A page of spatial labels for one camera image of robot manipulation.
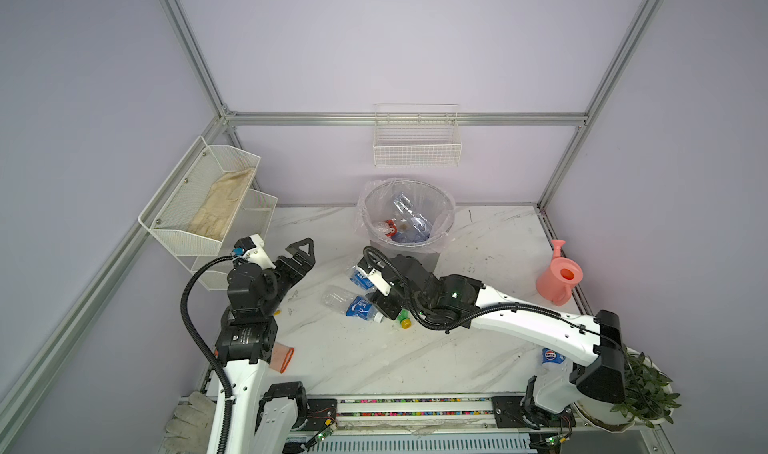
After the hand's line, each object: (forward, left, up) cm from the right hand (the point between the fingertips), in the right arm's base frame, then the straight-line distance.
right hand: (372, 283), depth 70 cm
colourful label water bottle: (+23, -10, -10) cm, 27 cm away
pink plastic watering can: (+10, -53, -16) cm, 57 cm away
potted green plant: (-21, -59, -10) cm, 64 cm away
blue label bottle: (-2, +3, +5) cm, 6 cm away
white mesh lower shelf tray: (+45, +54, -24) cm, 74 cm away
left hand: (+5, +16, +6) cm, 18 cm away
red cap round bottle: (+26, -4, -10) cm, 28 cm away
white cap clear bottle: (+26, -13, -8) cm, 30 cm away
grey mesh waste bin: (+18, -17, -16) cm, 30 cm away
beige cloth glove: (+18, +43, +6) cm, 47 cm away
